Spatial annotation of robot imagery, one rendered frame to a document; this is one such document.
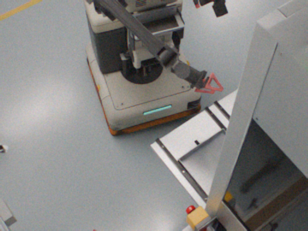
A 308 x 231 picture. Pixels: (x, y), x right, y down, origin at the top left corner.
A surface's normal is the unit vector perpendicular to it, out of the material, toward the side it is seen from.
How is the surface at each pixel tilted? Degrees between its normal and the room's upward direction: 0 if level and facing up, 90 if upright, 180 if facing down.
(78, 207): 0
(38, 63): 0
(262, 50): 90
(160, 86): 0
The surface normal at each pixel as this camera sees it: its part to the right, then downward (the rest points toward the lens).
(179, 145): 0.07, -0.46
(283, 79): -0.78, 0.52
